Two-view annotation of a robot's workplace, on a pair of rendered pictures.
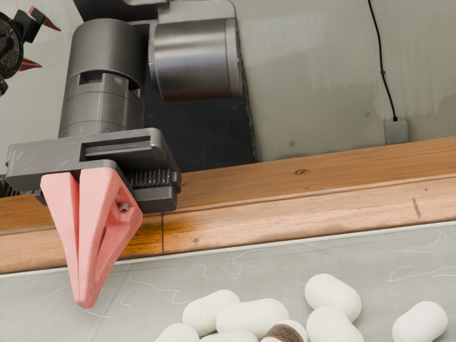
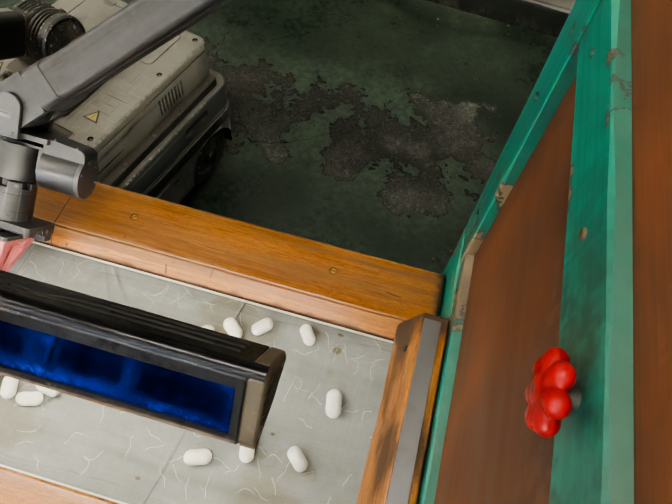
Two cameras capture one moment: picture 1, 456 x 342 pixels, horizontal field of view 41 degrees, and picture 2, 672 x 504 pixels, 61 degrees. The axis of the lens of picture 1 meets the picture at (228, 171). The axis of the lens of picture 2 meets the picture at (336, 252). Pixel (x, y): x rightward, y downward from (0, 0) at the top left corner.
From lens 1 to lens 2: 0.68 m
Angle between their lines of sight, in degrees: 41
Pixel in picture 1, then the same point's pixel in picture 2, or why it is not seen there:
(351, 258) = (121, 288)
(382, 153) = (180, 217)
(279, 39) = not seen: outside the picture
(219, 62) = (69, 191)
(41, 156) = not seen: outside the picture
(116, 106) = (13, 201)
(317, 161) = (148, 208)
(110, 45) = (13, 163)
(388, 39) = not seen: outside the picture
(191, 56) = (54, 184)
